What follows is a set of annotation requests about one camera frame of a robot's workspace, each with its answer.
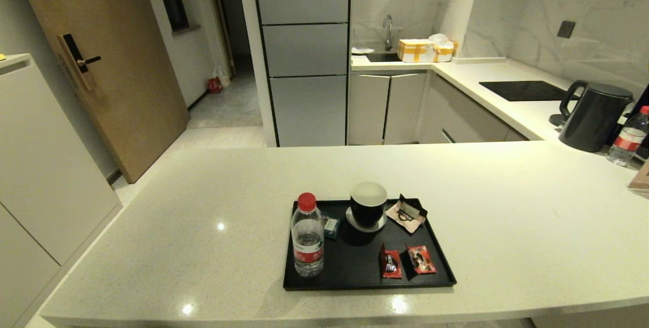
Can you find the white saucer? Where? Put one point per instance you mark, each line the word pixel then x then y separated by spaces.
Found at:
pixel 366 226

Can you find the red bag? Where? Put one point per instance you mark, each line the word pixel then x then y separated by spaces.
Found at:
pixel 215 84

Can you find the dark wall socket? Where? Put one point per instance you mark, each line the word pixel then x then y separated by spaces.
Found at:
pixel 566 29

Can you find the wooden entrance door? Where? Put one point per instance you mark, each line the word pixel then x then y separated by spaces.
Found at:
pixel 101 64

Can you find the brown box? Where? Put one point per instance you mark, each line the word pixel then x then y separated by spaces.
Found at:
pixel 640 180

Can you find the white side cabinet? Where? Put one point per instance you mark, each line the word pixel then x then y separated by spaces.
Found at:
pixel 40 176

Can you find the red coffee sachet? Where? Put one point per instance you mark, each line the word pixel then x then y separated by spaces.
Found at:
pixel 421 259
pixel 391 263

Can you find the black electric kettle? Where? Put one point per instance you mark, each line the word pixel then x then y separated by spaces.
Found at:
pixel 596 117

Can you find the small teal packet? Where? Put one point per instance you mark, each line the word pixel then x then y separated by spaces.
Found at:
pixel 331 226

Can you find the kitchen sink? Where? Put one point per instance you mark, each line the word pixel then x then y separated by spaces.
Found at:
pixel 384 57

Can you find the black induction hob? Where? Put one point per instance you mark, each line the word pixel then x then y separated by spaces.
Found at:
pixel 525 90

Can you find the pink and black sachet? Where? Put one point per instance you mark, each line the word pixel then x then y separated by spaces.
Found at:
pixel 407 214

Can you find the black rectangular tray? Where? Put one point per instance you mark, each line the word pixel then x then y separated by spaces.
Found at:
pixel 365 262

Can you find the black cup white inside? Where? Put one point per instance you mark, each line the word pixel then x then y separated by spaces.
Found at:
pixel 368 206

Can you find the cardboard box with yellow tape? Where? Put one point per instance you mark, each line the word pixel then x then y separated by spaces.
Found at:
pixel 417 50

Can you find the grey cabinet door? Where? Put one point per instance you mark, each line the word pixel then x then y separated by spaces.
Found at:
pixel 368 108
pixel 404 108

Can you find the chrome sink tap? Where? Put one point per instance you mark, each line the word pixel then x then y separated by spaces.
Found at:
pixel 388 31

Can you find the grey tall refrigerator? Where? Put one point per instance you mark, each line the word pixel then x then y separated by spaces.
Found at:
pixel 305 54

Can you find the red-capped water bottle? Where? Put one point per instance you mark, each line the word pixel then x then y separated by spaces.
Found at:
pixel 628 139
pixel 307 239

